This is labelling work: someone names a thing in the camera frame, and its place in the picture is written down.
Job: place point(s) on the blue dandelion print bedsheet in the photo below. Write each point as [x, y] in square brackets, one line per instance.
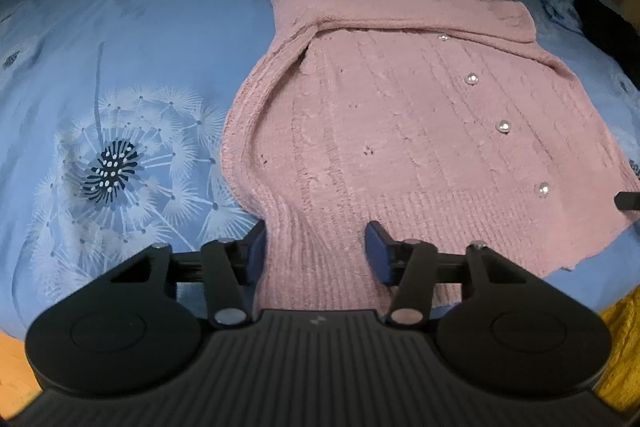
[150, 32]

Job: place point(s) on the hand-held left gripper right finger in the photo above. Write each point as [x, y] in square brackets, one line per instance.
[377, 254]

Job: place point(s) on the pink knitted cardigan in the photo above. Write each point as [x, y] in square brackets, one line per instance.
[390, 107]

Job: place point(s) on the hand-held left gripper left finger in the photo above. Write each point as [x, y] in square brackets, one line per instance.
[256, 257]

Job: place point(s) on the black cloth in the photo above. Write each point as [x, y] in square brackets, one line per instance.
[610, 32]

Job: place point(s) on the yellow cloth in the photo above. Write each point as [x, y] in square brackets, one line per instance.
[622, 342]

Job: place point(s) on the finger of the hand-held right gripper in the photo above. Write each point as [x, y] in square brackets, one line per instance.
[628, 200]

